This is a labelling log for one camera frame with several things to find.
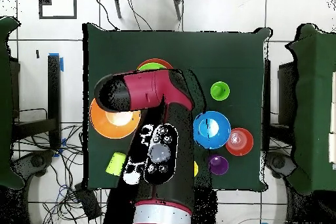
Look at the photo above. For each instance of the dark green tablecloth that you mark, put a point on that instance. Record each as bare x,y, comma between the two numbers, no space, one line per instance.
157,45

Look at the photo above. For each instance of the purple plastic cup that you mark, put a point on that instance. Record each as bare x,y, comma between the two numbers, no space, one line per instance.
218,165

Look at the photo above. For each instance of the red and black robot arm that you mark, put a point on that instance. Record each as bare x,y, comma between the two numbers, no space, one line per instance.
147,87

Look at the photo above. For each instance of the lime green plastic cup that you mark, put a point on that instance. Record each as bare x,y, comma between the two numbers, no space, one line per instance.
115,163

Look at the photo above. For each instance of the small red plastic bowl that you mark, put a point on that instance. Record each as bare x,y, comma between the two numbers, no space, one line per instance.
239,141

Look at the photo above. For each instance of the green plastic bowl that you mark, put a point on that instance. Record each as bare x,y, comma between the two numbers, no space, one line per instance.
151,67

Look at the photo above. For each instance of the blue plastic bowl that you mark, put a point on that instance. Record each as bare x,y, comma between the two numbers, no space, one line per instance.
220,134

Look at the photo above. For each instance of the large orange plastic bowl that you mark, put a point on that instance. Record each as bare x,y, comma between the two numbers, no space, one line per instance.
105,126

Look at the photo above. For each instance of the green cloth side table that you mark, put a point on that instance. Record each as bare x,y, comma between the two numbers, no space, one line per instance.
5,103
315,103

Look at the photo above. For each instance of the wide red plastic bowl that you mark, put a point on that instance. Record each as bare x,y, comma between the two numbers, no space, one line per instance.
157,60

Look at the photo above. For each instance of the black metal bar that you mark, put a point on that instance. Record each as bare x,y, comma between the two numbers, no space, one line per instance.
267,90

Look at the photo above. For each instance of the blue tape strip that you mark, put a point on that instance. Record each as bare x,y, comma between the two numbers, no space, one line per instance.
62,65

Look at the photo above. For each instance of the white boxes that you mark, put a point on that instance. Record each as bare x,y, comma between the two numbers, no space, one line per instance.
332,145

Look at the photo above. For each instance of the black rounded stand foot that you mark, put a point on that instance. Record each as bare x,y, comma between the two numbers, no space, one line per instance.
38,161
278,162

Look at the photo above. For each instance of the black metal stand frame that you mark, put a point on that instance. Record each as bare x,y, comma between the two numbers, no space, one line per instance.
53,90

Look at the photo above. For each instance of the yellow plastic cup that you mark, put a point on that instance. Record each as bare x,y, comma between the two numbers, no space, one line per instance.
195,168

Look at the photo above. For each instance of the black power strip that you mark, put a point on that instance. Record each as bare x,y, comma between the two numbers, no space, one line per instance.
88,203

